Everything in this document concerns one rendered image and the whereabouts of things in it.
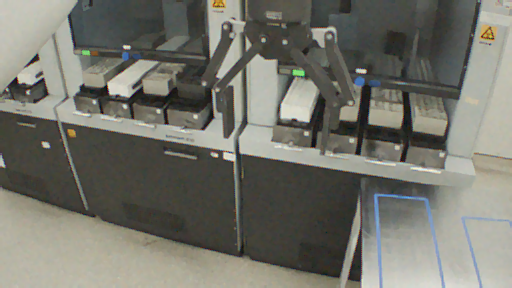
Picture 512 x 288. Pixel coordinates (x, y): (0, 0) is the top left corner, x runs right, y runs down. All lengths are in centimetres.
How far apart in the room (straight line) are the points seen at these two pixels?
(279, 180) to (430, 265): 73
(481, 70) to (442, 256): 63
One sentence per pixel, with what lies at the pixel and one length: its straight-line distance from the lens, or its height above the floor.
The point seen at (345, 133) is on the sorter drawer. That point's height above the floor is 81.
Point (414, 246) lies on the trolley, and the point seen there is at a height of 82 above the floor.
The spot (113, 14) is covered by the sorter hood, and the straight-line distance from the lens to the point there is 152.
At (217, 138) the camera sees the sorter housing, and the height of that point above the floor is 71.
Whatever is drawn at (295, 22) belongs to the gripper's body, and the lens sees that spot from 45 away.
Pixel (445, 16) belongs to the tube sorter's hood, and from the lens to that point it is 123.
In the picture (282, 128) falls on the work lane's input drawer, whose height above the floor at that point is 80.
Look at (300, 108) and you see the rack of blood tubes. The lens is 131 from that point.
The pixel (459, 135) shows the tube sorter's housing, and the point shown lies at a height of 82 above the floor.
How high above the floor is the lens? 149
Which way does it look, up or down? 33 degrees down
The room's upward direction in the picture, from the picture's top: straight up
